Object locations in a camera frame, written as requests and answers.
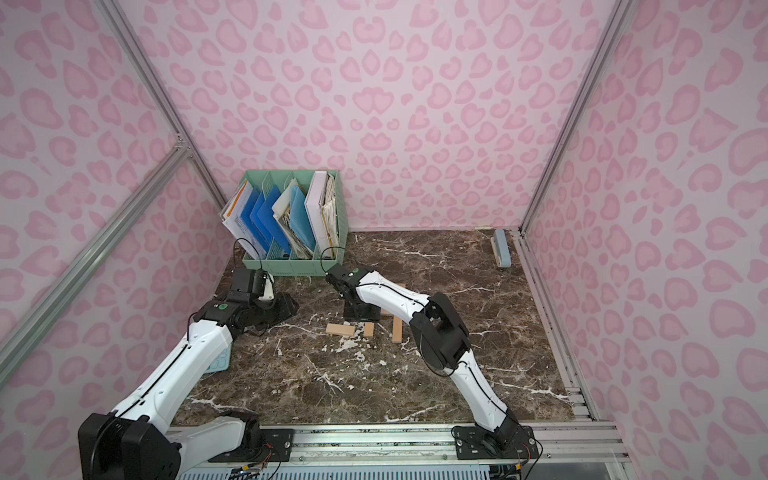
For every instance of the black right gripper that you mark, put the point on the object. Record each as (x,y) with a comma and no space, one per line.
(360,306)

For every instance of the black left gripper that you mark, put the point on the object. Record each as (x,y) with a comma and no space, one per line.
(279,306)

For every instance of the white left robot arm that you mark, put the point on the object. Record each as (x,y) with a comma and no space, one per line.
(134,441)

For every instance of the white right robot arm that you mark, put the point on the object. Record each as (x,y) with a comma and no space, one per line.
(443,342)

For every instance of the teal folder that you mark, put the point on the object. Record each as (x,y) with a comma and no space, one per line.
(299,220)

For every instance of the green file organizer box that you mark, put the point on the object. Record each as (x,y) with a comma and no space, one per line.
(299,262)

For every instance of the white binder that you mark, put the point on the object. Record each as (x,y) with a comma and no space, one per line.
(314,203)

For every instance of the white papers left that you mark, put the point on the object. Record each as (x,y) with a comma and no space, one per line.
(236,218)

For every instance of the blue folder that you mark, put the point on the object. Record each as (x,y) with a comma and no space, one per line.
(258,217)

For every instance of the grey blue board eraser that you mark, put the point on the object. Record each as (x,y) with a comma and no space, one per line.
(500,249)

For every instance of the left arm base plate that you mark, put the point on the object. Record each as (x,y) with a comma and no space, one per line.
(267,445)

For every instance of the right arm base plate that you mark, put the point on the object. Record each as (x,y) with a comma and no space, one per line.
(475,443)

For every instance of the aluminium front rail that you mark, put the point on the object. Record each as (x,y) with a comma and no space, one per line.
(413,443)

